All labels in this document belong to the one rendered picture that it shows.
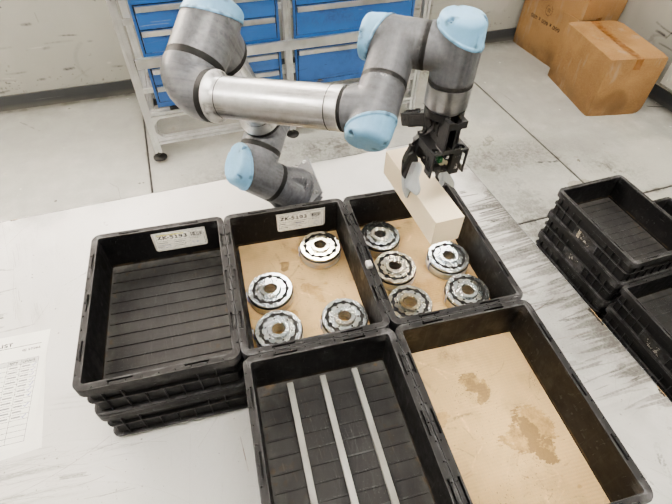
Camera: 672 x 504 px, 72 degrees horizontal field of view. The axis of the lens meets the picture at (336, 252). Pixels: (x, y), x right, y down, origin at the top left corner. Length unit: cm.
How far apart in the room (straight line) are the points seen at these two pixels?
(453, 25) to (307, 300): 65
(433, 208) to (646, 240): 127
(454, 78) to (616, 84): 298
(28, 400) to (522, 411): 107
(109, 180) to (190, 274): 185
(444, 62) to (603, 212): 142
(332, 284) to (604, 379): 69
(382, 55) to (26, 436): 105
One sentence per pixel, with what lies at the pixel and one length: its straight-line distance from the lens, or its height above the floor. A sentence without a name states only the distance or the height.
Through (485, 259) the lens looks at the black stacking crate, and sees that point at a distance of 115.
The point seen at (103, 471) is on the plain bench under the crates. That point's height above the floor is 70.
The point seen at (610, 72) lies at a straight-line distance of 365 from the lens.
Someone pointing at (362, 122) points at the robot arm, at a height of 133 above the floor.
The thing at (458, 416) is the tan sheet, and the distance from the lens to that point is 99.
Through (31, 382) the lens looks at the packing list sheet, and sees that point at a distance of 132.
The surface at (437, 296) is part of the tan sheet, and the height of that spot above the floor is 83.
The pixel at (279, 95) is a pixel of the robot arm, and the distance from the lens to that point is 81.
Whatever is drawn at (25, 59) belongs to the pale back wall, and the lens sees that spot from 376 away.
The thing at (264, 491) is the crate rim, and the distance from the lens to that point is 81.
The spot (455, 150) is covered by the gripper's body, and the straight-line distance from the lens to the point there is 86.
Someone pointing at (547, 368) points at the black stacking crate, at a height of 88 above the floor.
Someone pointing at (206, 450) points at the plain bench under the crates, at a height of 70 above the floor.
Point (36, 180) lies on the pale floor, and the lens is 317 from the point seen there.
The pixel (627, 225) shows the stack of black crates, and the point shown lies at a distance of 210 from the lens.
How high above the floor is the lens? 171
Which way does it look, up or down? 48 degrees down
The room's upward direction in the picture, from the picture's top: 2 degrees clockwise
